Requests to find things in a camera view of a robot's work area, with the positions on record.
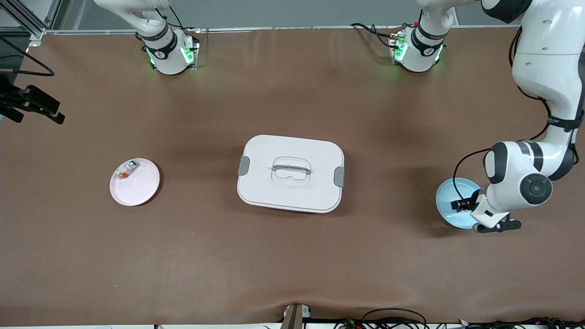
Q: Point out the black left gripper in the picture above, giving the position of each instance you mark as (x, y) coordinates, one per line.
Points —
(469, 203)

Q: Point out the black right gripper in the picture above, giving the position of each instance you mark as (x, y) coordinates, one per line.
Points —
(10, 99)

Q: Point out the black orange switch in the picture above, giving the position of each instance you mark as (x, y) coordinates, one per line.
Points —
(455, 205)

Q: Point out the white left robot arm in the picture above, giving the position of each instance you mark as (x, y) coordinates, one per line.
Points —
(544, 59)

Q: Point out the light blue round plate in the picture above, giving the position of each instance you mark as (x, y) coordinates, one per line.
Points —
(445, 201)

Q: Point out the pink round plate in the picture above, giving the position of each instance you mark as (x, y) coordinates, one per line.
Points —
(137, 189)

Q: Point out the white lidded storage box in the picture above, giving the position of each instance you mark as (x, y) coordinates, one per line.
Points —
(292, 192)

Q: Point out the brown table mat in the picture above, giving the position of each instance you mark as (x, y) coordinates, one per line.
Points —
(292, 256)

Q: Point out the aluminium frame profile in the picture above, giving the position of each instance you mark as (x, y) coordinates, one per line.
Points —
(35, 33)

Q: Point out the white orange switch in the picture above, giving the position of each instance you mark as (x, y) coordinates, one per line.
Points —
(125, 170)

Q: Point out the brown camera mount post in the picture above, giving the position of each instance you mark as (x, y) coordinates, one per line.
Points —
(292, 317)

